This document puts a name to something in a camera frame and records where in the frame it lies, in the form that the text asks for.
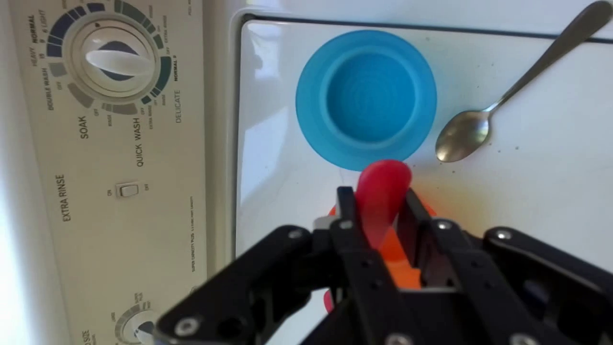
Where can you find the large washer cycle dial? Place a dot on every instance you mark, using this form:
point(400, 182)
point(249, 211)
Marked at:
point(117, 59)

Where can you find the blue plastic bowl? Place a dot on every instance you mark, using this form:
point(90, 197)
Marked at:
point(318, 107)

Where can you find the pink plastic spoon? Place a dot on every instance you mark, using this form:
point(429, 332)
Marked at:
point(383, 192)

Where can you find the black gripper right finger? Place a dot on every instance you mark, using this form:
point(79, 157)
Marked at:
point(446, 249)

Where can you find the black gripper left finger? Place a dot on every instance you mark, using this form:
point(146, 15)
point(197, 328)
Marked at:
point(349, 249)

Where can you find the metal spoon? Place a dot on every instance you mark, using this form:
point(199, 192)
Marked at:
point(462, 134)

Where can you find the washer rocker switch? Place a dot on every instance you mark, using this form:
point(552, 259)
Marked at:
point(126, 190)

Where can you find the white washing machine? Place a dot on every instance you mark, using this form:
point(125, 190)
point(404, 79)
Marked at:
point(159, 211)

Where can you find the small washer dial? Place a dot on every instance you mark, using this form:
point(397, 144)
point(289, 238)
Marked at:
point(130, 322)

